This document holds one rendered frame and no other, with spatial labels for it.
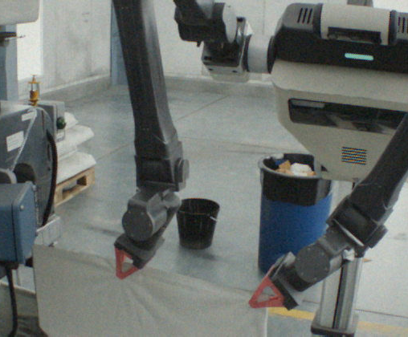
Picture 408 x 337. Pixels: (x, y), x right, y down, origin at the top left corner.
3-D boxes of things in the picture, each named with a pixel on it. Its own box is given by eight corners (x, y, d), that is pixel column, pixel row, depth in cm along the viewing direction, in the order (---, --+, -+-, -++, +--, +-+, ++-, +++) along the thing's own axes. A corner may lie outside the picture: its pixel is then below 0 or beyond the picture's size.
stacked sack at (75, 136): (98, 140, 479) (98, 123, 474) (53, 161, 418) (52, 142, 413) (55, 135, 493) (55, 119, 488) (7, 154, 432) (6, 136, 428)
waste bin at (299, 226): (334, 255, 364) (345, 158, 345) (320, 290, 318) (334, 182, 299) (263, 243, 380) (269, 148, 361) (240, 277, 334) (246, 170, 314)
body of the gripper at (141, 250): (111, 246, 102) (128, 216, 99) (134, 226, 111) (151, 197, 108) (140, 268, 101) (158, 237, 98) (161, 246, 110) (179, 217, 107)
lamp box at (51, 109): (65, 140, 131) (64, 101, 128) (55, 144, 127) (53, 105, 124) (39, 136, 133) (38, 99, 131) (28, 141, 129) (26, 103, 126)
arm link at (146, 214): (189, 156, 100) (144, 151, 102) (163, 173, 89) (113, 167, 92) (189, 221, 103) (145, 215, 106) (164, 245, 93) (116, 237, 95)
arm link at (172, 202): (189, 196, 103) (162, 177, 104) (173, 208, 97) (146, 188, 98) (171, 225, 106) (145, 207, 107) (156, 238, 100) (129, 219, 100)
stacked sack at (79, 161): (99, 168, 486) (99, 151, 481) (56, 192, 426) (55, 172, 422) (58, 162, 500) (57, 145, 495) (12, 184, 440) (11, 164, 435)
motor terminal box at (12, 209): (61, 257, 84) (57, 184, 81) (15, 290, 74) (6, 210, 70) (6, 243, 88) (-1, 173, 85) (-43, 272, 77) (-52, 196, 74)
